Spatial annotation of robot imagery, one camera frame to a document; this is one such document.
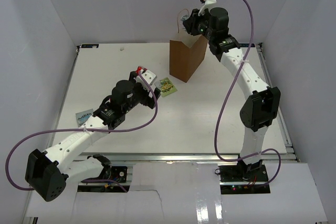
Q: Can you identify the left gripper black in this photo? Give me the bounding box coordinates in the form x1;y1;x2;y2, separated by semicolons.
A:
123;71;160;114

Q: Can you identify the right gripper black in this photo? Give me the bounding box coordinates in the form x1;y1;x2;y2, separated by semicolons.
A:
184;7;216;41

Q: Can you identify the brown paper bag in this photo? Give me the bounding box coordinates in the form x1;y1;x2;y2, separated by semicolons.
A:
169;8;208;83

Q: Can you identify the light green snack packet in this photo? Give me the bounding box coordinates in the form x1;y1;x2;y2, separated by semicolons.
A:
155;77;177;97

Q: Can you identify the silver blue snack packet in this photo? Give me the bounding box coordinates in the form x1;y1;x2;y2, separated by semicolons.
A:
76;109;93;127

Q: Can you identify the grey blue snack packet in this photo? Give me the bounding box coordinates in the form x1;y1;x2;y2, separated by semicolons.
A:
180;15;188;30

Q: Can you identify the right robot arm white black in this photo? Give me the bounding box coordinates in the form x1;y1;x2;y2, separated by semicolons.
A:
183;7;281;182

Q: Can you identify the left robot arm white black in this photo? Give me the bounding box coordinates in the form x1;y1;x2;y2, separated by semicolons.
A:
25;67;160;202

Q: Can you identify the blue label left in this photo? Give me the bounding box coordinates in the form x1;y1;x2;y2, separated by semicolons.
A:
80;44;99;49

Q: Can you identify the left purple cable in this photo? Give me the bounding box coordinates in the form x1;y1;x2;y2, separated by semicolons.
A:
5;73;159;192

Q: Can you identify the purple cable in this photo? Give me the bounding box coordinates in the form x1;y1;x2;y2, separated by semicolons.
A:
214;0;281;188
5;73;159;192

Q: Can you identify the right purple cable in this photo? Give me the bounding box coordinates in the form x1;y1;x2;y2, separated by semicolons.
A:
214;0;281;188

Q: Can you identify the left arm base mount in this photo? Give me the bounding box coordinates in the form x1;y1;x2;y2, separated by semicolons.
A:
82;154;128;192

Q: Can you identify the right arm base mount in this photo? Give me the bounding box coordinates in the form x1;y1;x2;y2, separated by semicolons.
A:
214;165;271;195

